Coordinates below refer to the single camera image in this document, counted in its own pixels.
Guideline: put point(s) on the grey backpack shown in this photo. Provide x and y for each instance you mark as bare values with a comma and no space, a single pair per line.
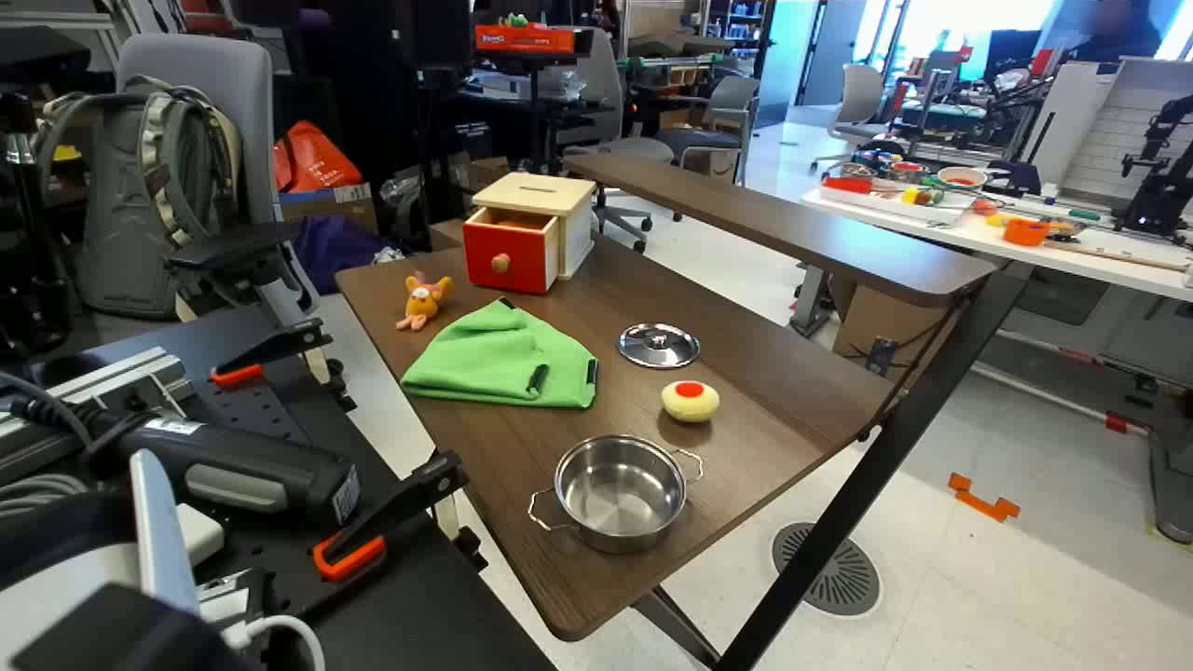
142,197

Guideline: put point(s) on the yellow fluffy ball red spot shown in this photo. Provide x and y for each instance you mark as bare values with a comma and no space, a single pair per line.
691,401

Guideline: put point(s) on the steel pot lid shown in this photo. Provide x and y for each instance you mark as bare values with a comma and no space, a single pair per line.
657,343

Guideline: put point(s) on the black clamp orange handle front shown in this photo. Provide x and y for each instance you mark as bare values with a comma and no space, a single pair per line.
363,540

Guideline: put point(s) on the round floor drain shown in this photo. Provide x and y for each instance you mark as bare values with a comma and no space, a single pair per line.
845,587

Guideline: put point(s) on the orange plush bunny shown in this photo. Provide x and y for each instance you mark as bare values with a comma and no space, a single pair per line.
421,298

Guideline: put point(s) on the black clamp orange handle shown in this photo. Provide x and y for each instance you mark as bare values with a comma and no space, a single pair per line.
363,540
251,362

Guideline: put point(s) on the green cloth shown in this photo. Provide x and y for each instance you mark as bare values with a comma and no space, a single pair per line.
504,354

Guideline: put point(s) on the red and wood drawer box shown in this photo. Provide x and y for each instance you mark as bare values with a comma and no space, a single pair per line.
528,231

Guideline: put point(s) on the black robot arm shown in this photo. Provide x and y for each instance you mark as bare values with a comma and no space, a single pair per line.
270,484

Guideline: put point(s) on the white table with clutter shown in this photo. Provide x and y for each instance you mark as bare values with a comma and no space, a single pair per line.
1091,252

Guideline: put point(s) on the stainless steel pot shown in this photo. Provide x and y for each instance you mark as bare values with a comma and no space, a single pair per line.
617,492

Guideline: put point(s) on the black clamp orange handle rear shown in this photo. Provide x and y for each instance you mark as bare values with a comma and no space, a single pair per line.
251,362

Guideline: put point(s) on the orange bag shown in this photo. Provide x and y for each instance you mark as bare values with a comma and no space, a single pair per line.
312,161

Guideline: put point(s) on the grey office chair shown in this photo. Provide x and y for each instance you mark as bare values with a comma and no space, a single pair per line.
251,257

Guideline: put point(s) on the orange floor tape marker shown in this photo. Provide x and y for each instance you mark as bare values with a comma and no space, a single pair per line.
997,507

